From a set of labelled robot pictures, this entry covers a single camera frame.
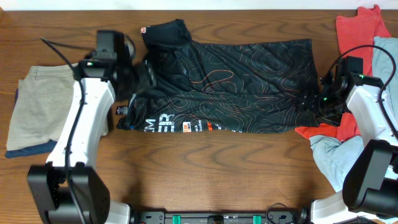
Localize black orange patterned jersey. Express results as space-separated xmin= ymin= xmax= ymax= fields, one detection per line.
xmin=118 ymin=19 xmax=319 ymax=134

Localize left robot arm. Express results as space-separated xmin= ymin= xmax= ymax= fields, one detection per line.
xmin=27 ymin=60 xmax=155 ymax=223

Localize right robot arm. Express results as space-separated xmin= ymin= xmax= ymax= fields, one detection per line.
xmin=303 ymin=56 xmax=397 ymax=223

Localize red t-shirt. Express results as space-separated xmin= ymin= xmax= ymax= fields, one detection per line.
xmin=294 ymin=4 xmax=392 ymax=143

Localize light blue t-shirt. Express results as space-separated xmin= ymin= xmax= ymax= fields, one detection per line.
xmin=309 ymin=37 xmax=397 ymax=192

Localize folded beige trousers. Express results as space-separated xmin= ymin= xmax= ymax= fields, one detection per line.
xmin=7 ymin=65 xmax=75 ymax=154

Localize folded navy garment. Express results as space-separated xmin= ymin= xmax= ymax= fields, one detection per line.
xmin=5 ymin=88 xmax=57 ymax=159

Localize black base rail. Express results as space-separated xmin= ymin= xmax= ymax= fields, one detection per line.
xmin=139 ymin=208 xmax=310 ymax=224

